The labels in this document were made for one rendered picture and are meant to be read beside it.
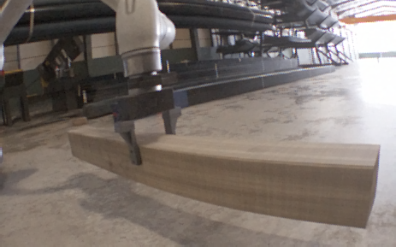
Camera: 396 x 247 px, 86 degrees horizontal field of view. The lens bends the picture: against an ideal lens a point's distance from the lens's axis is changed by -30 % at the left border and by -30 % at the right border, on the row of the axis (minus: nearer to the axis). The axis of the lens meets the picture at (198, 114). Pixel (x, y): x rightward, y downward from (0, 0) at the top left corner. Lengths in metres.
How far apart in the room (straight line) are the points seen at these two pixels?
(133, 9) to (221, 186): 0.41
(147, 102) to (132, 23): 0.18
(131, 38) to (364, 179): 0.52
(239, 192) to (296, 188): 0.11
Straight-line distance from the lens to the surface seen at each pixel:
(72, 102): 5.88
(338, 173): 0.38
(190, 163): 0.53
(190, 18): 3.99
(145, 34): 0.62
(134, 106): 0.62
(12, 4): 1.15
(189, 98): 2.91
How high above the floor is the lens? 0.34
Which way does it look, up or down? 8 degrees down
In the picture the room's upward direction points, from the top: 8 degrees counter-clockwise
